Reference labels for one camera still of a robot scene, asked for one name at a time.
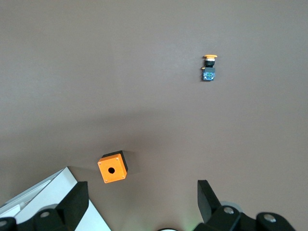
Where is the brown table cover sheet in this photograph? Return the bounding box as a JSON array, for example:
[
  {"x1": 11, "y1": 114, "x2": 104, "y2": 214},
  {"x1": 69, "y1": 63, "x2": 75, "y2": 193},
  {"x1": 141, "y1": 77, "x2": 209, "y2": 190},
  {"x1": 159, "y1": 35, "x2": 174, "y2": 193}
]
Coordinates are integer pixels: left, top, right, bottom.
[{"x1": 0, "y1": 0, "x2": 308, "y2": 231}]

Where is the white drawer cabinet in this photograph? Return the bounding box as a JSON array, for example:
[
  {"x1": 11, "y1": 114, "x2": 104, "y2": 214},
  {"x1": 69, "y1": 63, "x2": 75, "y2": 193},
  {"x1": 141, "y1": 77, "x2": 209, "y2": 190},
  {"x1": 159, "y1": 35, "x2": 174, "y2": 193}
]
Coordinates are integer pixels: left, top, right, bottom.
[{"x1": 0, "y1": 166, "x2": 112, "y2": 231}]

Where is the orange box with hole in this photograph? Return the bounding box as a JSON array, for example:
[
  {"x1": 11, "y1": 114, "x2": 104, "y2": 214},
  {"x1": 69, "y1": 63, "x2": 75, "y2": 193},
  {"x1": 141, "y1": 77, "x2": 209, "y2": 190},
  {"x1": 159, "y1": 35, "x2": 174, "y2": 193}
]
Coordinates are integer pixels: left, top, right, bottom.
[{"x1": 97, "y1": 150, "x2": 129, "y2": 184}]

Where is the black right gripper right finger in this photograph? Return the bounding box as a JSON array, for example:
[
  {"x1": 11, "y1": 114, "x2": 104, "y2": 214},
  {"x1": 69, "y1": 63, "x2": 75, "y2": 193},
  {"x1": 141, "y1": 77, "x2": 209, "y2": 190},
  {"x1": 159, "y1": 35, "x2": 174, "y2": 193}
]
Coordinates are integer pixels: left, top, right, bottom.
[{"x1": 192, "y1": 179, "x2": 297, "y2": 231}]

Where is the orange push button switch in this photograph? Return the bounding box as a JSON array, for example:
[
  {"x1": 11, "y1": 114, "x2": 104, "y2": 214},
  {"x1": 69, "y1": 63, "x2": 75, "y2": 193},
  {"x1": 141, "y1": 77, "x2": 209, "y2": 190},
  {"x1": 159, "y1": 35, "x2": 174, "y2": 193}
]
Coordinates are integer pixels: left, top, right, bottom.
[{"x1": 200, "y1": 54, "x2": 218, "y2": 82}]

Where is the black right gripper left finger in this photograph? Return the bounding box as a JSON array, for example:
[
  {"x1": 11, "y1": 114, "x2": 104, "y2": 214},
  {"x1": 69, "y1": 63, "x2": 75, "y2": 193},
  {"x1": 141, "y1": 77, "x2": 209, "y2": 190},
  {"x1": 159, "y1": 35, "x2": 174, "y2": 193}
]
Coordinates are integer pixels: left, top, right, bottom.
[{"x1": 0, "y1": 180, "x2": 90, "y2": 231}]

